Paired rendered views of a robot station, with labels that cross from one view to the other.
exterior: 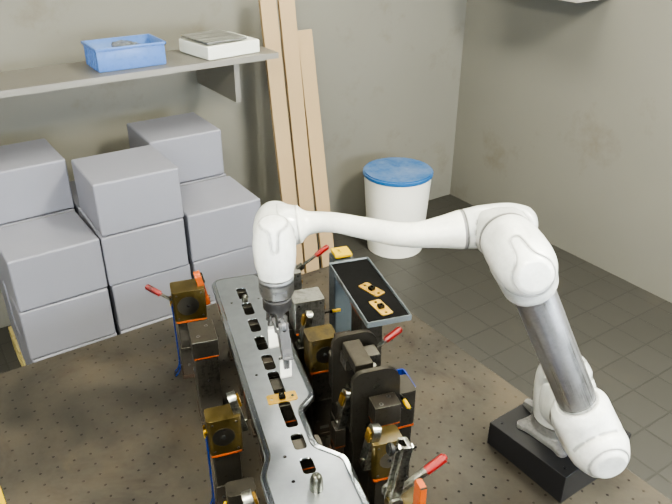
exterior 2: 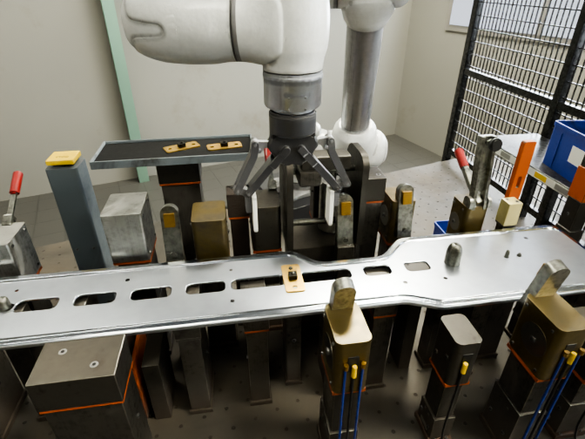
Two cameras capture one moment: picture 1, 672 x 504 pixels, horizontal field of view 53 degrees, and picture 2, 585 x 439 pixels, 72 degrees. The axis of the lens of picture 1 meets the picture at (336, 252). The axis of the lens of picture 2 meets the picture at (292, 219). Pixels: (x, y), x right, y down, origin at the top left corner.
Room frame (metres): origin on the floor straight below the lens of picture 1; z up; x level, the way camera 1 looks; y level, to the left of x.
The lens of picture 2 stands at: (1.38, 0.78, 1.51)
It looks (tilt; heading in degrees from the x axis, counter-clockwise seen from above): 31 degrees down; 279
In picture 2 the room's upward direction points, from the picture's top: straight up
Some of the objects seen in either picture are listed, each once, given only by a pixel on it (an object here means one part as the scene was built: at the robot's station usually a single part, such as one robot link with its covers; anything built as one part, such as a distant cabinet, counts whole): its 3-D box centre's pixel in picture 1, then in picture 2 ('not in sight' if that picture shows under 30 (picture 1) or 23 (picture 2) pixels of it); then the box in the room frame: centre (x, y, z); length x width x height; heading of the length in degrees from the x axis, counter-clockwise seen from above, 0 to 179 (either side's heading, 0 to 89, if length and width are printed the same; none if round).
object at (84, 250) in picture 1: (127, 256); not in sight; (3.08, 1.08, 0.57); 1.20 x 0.77 x 1.14; 124
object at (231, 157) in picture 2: (367, 289); (177, 150); (1.80, -0.10, 1.16); 0.37 x 0.14 x 0.02; 18
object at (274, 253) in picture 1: (274, 245); (283, 10); (1.49, 0.15, 1.48); 0.13 x 0.11 x 0.16; 6
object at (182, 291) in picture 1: (188, 330); not in sight; (1.98, 0.52, 0.88); 0.14 x 0.09 x 0.36; 108
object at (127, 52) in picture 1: (124, 52); not in sight; (3.38, 1.03, 1.54); 0.35 x 0.24 x 0.11; 124
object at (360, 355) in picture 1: (362, 421); (319, 240); (1.44, -0.08, 0.95); 0.18 x 0.13 x 0.49; 18
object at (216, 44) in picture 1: (219, 43); not in sight; (3.66, 0.61, 1.52); 0.35 x 0.33 x 0.09; 124
